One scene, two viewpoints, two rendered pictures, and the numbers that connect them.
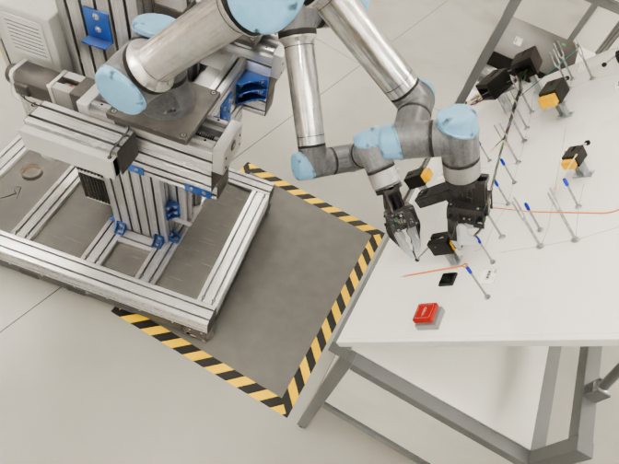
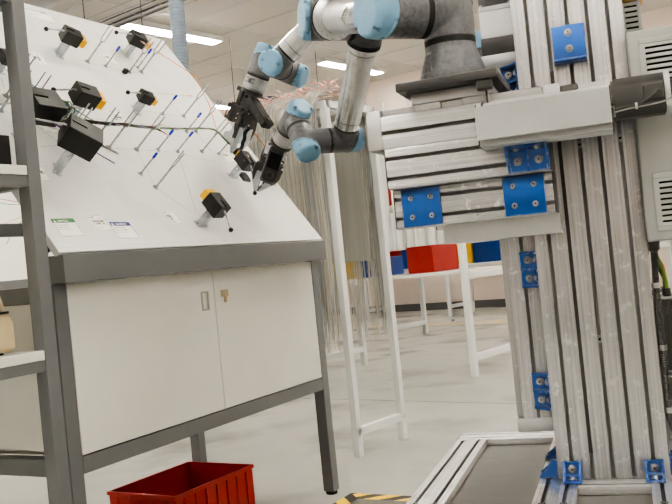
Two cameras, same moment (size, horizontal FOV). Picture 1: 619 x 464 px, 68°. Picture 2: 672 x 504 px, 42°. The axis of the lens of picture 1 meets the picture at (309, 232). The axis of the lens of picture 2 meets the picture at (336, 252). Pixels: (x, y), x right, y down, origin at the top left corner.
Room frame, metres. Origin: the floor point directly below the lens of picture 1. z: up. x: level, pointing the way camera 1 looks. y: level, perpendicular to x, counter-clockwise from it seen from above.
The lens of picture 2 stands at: (3.39, 0.68, 0.79)
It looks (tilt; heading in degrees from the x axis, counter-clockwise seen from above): 1 degrees up; 196
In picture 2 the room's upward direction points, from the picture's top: 6 degrees counter-clockwise
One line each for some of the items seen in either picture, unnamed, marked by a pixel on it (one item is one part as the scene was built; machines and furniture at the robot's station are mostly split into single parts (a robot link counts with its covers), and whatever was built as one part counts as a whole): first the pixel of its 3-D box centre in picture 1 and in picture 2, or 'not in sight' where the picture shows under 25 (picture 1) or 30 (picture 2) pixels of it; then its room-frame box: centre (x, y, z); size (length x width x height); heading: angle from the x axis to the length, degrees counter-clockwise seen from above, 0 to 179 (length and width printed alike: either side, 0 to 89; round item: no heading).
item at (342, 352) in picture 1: (408, 212); (214, 258); (1.10, -0.31, 0.83); 1.18 x 0.05 x 0.06; 166
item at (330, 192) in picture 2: not in sight; (249, 272); (-0.39, -0.79, 0.78); 1.39 x 0.45 x 1.56; 67
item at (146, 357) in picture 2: not in sight; (151, 353); (1.36, -0.40, 0.60); 0.55 x 0.02 x 0.39; 166
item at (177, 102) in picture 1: (164, 86); not in sight; (0.92, 0.47, 1.21); 0.15 x 0.15 x 0.10
